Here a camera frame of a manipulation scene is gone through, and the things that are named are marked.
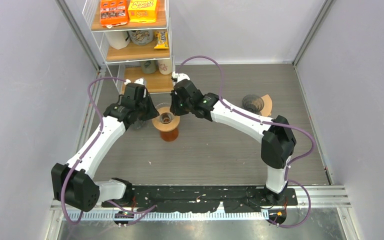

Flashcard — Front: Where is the printed white mug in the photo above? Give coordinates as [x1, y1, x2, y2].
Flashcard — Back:
[128, 30, 154, 46]

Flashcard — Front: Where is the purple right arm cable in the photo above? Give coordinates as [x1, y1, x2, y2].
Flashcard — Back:
[177, 55, 318, 229]

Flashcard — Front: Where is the white wire wooden shelf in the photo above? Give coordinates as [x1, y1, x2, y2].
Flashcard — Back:
[81, 0, 174, 94]

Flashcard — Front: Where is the round wooden dripper stand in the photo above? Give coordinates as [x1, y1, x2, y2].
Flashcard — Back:
[151, 108, 180, 133]

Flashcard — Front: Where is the white patterned cup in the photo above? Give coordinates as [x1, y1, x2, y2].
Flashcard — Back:
[157, 58, 173, 75]

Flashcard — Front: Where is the white paper roll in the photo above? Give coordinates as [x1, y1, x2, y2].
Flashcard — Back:
[104, 31, 131, 50]

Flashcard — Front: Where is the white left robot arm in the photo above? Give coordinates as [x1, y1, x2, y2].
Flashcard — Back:
[51, 78, 160, 212]

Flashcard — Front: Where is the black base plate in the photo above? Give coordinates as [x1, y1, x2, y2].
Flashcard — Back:
[102, 185, 298, 214]

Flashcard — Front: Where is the amber glass jar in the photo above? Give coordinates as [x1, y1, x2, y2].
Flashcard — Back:
[160, 128, 179, 142]

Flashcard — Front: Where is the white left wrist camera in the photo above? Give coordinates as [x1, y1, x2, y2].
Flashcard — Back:
[124, 78, 147, 88]

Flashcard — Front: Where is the clear glass dripper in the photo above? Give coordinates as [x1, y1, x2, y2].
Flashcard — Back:
[154, 102, 175, 125]

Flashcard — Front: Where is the yellow snack box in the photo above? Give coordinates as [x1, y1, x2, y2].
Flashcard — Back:
[127, 0, 159, 23]

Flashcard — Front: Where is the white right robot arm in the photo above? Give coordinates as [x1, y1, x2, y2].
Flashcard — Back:
[170, 77, 297, 205]

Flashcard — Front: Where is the brown paper filter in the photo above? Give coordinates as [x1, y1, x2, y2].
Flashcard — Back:
[260, 94, 273, 117]

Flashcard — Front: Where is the yellow candy bag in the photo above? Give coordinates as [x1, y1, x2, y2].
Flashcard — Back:
[154, 30, 170, 50]

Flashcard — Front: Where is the orange snack box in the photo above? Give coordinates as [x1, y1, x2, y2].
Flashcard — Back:
[99, 0, 129, 29]

